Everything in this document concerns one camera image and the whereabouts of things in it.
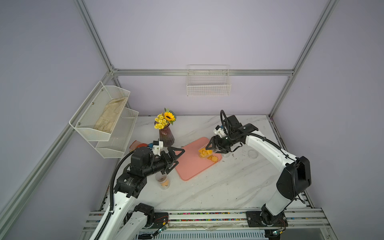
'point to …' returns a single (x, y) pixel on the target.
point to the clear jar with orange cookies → (204, 146)
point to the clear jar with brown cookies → (163, 181)
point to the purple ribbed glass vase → (166, 135)
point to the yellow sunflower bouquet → (164, 119)
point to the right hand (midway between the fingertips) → (207, 150)
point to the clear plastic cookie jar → (226, 155)
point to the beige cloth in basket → (112, 110)
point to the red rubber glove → (136, 144)
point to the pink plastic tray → (190, 164)
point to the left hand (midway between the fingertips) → (181, 158)
